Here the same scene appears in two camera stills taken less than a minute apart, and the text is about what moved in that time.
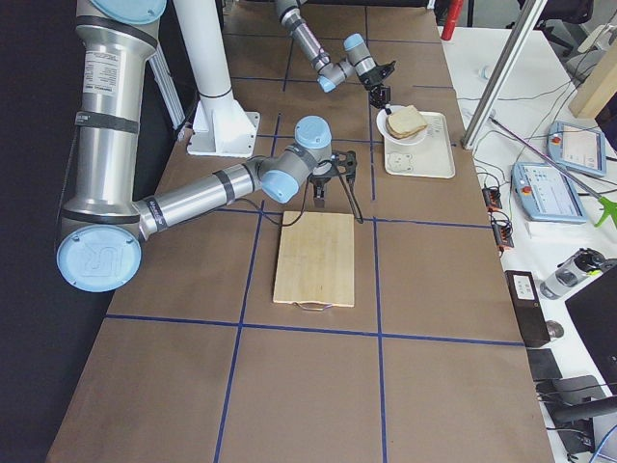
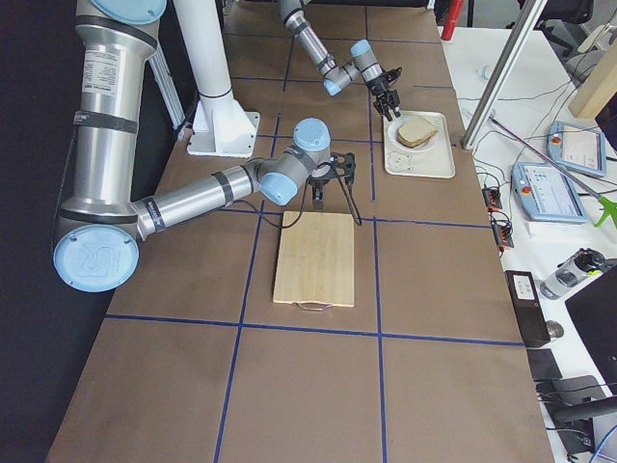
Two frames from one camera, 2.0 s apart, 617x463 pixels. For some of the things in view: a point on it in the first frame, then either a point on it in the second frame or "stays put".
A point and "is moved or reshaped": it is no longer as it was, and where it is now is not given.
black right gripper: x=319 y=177 stays put
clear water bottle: x=585 y=263 stays put
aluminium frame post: x=503 y=72 stays put
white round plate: x=382 y=120 → x=418 y=147
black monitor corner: x=594 y=312 stays put
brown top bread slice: x=406 y=120 is moved or reshaped
